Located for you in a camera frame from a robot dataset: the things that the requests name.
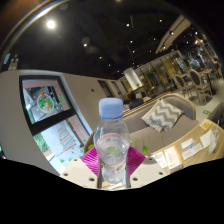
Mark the group of dining chairs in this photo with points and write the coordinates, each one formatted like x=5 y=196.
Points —
x=196 y=81

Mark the clear plastic cup with straw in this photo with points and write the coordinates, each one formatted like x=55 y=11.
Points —
x=214 y=140

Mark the clear blue-capped water bottle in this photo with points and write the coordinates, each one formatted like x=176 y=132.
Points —
x=111 y=140

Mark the white upright booklet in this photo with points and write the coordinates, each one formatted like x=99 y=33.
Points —
x=173 y=159

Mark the yellow card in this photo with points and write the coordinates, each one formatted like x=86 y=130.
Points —
x=205 y=124

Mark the dark-framed window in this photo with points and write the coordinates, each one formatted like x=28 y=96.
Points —
x=50 y=113

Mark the grey zigzag cushion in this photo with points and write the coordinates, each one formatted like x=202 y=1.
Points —
x=162 y=115

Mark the person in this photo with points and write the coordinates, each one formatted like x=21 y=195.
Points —
x=135 y=102

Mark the printed brochure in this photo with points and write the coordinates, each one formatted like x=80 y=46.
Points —
x=160 y=160

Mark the group of ceiling lights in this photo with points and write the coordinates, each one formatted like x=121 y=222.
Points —
x=51 y=24

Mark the blue and white card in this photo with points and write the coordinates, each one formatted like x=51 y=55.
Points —
x=187 y=144

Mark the grey curved sofa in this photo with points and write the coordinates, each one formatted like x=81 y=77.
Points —
x=146 y=138

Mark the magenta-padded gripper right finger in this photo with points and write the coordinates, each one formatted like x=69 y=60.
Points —
x=149 y=170

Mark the white printed leaflet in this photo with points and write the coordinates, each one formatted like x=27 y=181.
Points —
x=193 y=151

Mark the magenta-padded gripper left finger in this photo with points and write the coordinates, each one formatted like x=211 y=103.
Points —
x=77 y=170

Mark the plain white paper sheet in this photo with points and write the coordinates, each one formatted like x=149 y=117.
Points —
x=206 y=138

